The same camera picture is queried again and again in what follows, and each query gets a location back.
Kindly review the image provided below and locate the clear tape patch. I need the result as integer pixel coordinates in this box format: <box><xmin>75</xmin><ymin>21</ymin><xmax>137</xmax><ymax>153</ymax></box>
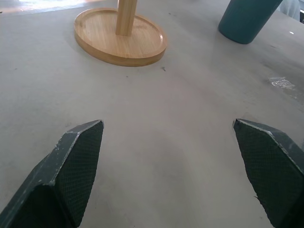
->
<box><xmin>268</xmin><ymin>76</ymin><xmax>296</xmax><ymax>90</ymax></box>

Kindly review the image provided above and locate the teal cup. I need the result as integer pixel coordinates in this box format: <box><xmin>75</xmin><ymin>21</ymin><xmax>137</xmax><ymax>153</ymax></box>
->
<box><xmin>218</xmin><ymin>0</ymin><xmax>284</xmax><ymax>45</ymax></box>

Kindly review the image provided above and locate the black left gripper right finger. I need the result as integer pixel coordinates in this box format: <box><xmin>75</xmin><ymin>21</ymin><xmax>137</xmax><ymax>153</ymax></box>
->
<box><xmin>233</xmin><ymin>118</ymin><xmax>304</xmax><ymax>228</ymax></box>

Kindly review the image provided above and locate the bamboo stand with round base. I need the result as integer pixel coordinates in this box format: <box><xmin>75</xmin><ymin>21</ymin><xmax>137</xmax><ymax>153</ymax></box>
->
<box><xmin>74</xmin><ymin>0</ymin><xmax>168</xmax><ymax>67</ymax></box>

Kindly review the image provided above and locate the white cloth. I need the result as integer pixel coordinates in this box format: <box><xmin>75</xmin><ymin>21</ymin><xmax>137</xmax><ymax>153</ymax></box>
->
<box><xmin>279</xmin><ymin>0</ymin><xmax>301</xmax><ymax>21</ymax></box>

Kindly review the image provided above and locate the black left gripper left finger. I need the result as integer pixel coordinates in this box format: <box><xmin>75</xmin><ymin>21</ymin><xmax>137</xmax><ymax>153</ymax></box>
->
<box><xmin>0</xmin><ymin>120</ymin><xmax>105</xmax><ymax>228</ymax></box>

